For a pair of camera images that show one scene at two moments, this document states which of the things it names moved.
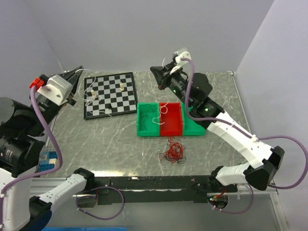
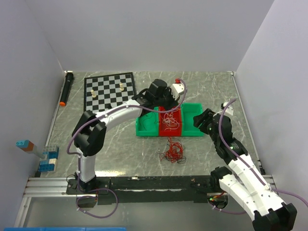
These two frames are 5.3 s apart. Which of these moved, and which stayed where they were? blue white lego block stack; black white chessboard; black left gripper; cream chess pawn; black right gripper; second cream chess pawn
Moved: black right gripper; black left gripper
Stayed: blue white lego block stack; second cream chess pawn; cream chess pawn; black white chessboard
